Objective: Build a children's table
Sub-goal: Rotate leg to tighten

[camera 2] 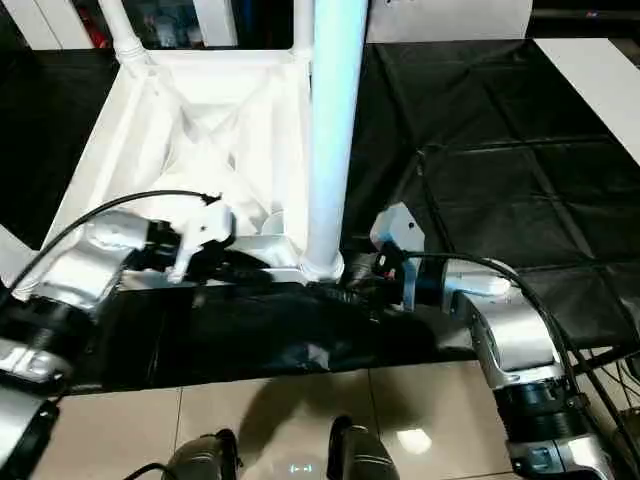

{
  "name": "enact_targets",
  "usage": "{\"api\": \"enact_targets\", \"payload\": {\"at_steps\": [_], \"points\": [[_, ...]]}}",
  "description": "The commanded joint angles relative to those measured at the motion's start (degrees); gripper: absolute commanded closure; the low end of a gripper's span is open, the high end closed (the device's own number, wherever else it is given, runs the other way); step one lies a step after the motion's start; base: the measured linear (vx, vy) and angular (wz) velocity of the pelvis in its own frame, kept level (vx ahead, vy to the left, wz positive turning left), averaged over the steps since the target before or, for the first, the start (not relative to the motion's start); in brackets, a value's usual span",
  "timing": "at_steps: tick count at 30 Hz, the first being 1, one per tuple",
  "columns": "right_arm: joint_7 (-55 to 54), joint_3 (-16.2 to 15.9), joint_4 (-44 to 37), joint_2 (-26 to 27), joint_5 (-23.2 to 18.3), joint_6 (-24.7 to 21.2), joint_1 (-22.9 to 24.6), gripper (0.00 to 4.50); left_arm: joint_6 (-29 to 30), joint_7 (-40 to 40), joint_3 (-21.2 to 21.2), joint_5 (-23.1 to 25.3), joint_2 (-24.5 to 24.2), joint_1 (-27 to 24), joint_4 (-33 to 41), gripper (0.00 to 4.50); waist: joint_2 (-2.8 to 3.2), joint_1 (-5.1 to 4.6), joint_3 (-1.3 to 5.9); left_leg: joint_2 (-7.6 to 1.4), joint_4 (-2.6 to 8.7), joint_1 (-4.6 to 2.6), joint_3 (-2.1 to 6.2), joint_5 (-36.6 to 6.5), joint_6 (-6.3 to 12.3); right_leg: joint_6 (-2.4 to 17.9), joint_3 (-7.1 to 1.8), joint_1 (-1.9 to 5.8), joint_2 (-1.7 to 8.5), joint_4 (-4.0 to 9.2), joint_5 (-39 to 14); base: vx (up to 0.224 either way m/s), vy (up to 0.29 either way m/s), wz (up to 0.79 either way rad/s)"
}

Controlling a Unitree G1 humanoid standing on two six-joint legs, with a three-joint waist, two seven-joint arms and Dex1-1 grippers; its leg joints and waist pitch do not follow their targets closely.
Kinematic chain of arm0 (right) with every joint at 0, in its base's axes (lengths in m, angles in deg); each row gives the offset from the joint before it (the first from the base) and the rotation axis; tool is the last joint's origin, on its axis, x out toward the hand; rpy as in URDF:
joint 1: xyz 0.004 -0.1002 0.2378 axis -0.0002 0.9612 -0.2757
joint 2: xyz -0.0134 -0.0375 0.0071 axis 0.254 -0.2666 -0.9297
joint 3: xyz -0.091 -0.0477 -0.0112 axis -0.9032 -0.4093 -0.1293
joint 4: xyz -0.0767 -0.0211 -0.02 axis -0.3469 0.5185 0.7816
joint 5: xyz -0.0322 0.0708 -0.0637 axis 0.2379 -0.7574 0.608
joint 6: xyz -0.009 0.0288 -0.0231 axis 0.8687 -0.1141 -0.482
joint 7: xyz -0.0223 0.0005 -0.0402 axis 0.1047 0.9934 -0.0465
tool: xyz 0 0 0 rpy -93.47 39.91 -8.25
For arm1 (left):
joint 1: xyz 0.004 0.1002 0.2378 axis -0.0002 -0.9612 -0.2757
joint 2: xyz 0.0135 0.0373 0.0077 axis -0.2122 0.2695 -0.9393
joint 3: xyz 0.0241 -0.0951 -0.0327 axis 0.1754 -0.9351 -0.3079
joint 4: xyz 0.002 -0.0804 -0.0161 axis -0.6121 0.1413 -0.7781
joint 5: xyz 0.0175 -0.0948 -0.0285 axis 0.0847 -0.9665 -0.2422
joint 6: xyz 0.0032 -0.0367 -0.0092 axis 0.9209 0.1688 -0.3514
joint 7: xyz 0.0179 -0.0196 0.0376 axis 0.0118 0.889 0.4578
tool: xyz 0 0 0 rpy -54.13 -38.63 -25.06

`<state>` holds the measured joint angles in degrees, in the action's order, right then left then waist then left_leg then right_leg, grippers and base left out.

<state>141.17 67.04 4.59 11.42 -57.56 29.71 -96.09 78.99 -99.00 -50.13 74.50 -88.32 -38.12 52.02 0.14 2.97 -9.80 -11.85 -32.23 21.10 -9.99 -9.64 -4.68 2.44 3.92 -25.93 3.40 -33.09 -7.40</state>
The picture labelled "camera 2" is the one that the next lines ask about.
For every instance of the white plastic table top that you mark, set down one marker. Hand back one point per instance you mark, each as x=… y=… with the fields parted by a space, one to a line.
x=220 y=130

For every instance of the white plastic table leg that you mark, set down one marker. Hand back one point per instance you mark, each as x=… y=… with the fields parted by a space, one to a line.
x=125 y=30
x=10 y=255
x=335 y=130
x=303 y=25

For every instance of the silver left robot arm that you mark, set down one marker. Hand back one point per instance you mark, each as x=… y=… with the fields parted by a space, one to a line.
x=70 y=290

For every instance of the dark right robot foot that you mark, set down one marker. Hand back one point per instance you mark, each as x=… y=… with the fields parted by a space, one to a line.
x=362 y=452

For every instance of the dark robot foot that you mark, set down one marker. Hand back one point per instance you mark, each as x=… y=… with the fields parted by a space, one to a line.
x=203 y=458
x=362 y=452

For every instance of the black work mat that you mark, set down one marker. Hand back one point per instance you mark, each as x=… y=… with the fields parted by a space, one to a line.
x=500 y=150

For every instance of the dark left robot foot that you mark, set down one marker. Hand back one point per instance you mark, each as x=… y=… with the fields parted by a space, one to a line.
x=203 y=458

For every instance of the black rod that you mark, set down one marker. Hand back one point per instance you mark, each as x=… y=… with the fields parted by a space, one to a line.
x=605 y=358

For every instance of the small bottles on shelf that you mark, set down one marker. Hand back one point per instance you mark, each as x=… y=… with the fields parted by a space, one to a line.
x=165 y=25

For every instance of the black cabinet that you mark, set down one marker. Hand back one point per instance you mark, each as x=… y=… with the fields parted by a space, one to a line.
x=270 y=20

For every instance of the white plastic bag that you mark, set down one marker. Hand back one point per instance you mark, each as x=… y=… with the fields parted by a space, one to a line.
x=450 y=20

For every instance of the white flat sheet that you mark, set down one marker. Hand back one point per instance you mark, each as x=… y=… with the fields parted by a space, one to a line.
x=600 y=90

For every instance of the white cabinet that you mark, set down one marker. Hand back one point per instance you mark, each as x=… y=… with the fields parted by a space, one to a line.
x=50 y=20

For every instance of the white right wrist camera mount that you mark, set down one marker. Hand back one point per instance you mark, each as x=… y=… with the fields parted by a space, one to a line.
x=400 y=235

